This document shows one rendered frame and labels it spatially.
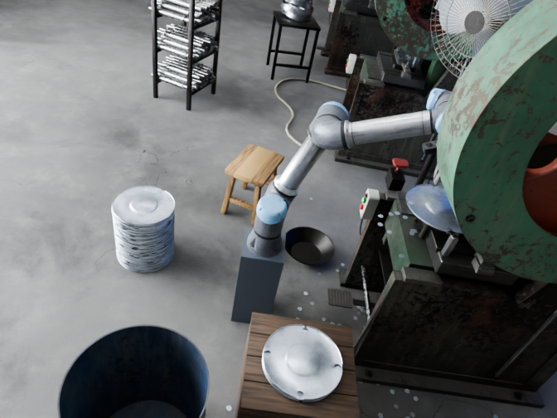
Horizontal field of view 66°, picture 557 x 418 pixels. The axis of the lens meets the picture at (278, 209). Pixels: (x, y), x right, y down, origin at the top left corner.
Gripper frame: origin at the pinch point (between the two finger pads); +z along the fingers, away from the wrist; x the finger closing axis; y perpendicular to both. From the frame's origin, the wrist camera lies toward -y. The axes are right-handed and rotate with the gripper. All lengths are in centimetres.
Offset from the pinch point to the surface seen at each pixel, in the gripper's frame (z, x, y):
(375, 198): 27.2, 20.6, -11.8
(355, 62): 31, 201, -5
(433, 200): 10.7, 3.4, 5.0
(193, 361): 50, -57, -76
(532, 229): -20, -47, 7
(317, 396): 53, -61, -33
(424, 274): 25.4, -23.9, 1.3
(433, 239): 19.3, -10.1, 5.5
